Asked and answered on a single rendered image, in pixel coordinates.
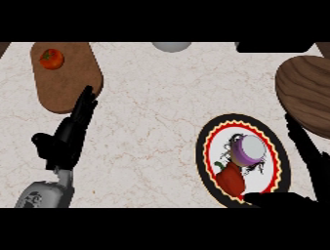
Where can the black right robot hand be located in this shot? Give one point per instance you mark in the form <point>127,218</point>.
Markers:
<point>323,177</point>

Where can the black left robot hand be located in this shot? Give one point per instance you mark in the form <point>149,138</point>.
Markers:
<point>71,130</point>

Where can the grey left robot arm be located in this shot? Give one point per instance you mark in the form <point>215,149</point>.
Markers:
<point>47,193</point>

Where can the purple can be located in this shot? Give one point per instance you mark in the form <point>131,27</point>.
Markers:
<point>249,151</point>

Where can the patterned black-rimmed plate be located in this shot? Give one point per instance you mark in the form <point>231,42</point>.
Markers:
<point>212,153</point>

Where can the dark wooden bowl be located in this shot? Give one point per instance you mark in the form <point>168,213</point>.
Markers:
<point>315,94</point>

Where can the brown wooden cutting board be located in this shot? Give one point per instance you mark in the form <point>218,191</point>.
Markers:
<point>66,76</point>

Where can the red bell pepper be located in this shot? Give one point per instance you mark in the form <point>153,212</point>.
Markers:
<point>231,180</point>

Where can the red tomato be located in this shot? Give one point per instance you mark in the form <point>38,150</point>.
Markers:
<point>51,59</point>

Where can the grey round object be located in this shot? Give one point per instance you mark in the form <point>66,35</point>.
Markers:
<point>171,46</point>

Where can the black appliance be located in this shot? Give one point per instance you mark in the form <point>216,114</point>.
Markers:
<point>274,47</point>

